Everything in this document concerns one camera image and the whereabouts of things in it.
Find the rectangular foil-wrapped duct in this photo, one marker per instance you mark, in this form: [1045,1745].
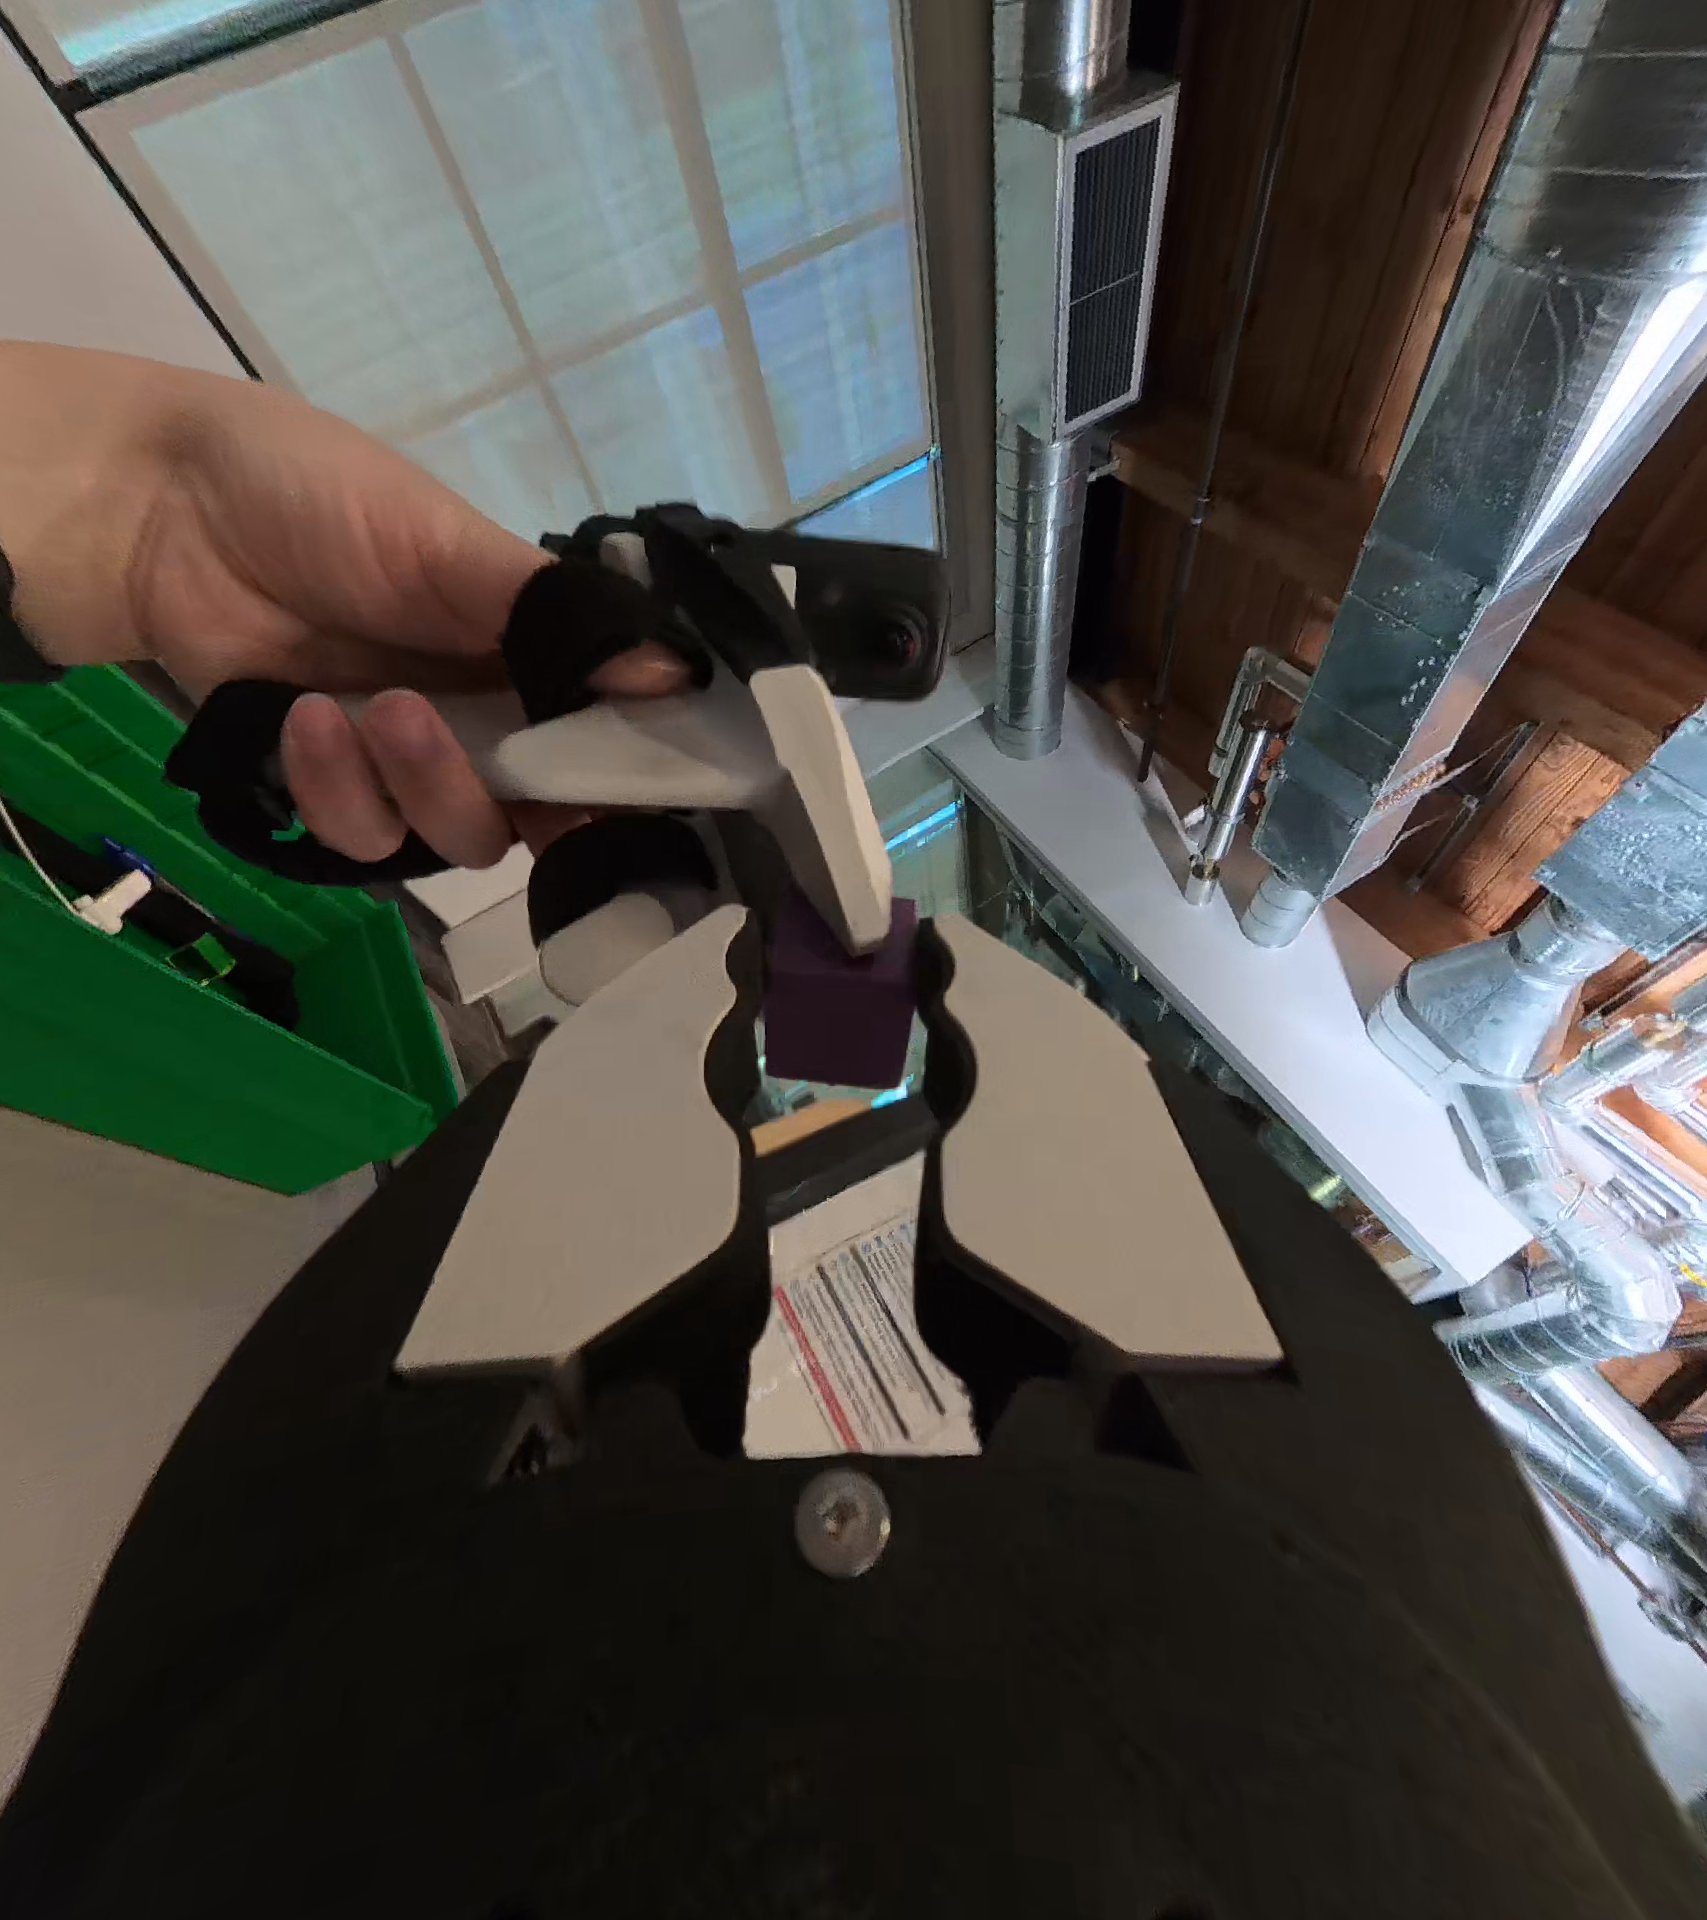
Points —
[1691,795]

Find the person's left hand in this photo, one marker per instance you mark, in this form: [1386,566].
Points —
[219,524]

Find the black mat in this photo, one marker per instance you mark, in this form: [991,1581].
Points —
[851,1158]

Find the green plastic bin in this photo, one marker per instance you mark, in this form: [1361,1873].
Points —
[120,1049]

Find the large foil-wrapped duct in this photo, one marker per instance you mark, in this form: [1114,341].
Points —
[1509,454]

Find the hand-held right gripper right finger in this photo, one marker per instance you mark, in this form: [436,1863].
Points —
[1094,1187]

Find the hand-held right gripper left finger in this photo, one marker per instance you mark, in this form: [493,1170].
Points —
[584,1187]

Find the metal pipe fitting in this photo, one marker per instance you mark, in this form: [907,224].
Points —
[1244,753]

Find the grey desk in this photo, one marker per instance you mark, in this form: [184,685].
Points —
[42,1429]

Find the white laminated sheet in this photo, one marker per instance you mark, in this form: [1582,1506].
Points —
[778,1429]

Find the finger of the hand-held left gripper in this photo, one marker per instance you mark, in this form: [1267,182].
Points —
[830,808]

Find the ceiling air vent unit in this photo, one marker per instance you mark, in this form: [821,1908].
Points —
[1106,256]

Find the white framed window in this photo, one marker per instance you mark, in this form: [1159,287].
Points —
[563,256]

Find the purple linking cube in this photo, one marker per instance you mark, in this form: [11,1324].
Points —
[838,1021]

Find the silver elbow duct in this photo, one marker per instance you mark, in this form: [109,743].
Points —
[1509,1021]

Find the long round silver duct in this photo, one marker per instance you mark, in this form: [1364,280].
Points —
[1691,1498]

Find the printed instruction label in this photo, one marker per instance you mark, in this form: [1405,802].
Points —
[851,1317]

